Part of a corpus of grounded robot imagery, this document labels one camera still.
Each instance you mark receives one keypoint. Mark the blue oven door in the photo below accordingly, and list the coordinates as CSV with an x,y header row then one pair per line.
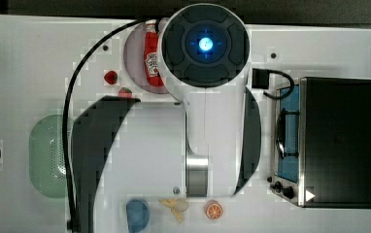
x,y
287,136

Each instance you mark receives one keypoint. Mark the black toaster oven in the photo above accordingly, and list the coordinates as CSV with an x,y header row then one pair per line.
x,y
334,143

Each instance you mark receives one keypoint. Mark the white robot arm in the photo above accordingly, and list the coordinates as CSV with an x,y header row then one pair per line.
x,y
201,140

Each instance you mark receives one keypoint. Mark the red ketchup bottle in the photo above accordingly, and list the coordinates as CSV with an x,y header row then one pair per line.
x,y
150,54

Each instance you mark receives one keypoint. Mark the light red strawberry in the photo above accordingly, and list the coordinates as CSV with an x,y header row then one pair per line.
x,y
125,92

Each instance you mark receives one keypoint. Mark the grey round plate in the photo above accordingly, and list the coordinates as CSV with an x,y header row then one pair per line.
x,y
134,60

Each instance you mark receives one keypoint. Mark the dark red strawberry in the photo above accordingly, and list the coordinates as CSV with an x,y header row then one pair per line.
x,y
111,77

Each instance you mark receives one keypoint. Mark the yellow banana peel toy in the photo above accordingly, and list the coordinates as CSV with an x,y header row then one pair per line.
x,y
177,206

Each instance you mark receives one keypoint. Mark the orange slice toy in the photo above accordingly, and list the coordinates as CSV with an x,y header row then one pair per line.
x,y
213,210

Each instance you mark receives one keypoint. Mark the blue cup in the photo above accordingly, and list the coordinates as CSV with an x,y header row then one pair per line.
x,y
138,215

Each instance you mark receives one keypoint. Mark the green perforated colander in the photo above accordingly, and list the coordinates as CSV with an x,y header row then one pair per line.
x,y
47,170

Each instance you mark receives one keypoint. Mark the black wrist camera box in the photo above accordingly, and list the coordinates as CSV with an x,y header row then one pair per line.
x,y
260,79

